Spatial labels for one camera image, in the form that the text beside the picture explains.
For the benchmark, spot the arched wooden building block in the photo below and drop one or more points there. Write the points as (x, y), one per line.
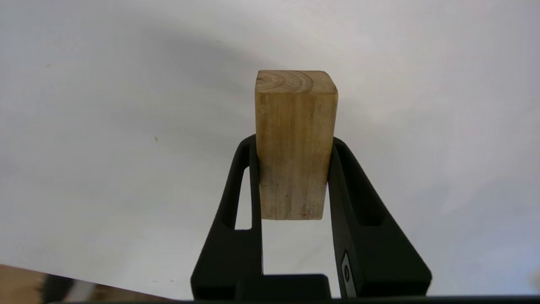
(293, 143)

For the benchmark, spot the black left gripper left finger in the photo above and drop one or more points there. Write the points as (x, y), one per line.
(228, 261)

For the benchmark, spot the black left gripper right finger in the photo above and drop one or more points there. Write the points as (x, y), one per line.
(379, 261)

